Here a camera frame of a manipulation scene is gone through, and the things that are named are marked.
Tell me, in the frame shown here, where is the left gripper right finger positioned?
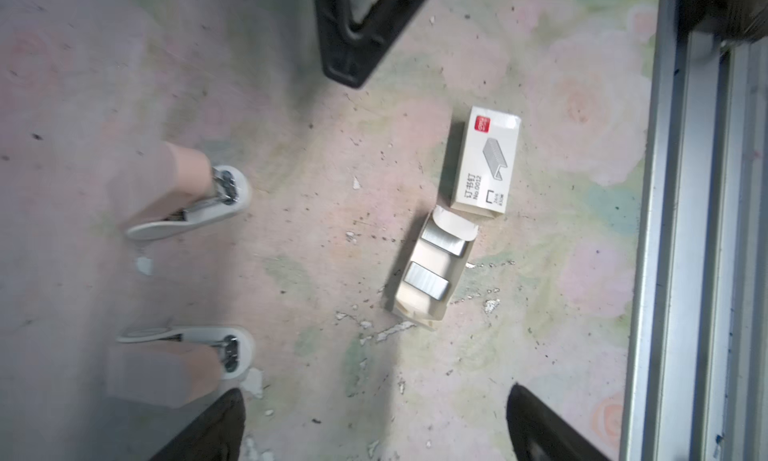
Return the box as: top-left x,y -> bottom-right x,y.
506,383 -> 607,461

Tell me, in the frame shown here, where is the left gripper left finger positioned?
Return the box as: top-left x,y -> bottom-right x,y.
150,388 -> 246,461

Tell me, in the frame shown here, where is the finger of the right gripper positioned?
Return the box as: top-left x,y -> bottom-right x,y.
314,0 -> 426,89

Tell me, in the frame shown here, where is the cardboard staple tray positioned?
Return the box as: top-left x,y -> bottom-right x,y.
393,206 -> 479,330

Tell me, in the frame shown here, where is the white staple box sleeve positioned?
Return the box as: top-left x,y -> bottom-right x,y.
450,106 -> 521,218

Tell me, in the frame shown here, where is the staple strip upper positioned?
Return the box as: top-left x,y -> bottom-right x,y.
420,223 -> 466,257

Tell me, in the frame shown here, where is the staple strip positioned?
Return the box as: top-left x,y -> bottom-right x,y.
420,223 -> 466,257
403,261 -> 450,301

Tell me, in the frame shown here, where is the staple strip lower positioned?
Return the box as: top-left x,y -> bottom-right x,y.
403,261 -> 450,301

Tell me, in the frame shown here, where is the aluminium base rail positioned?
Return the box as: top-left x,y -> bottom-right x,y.
620,0 -> 767,460

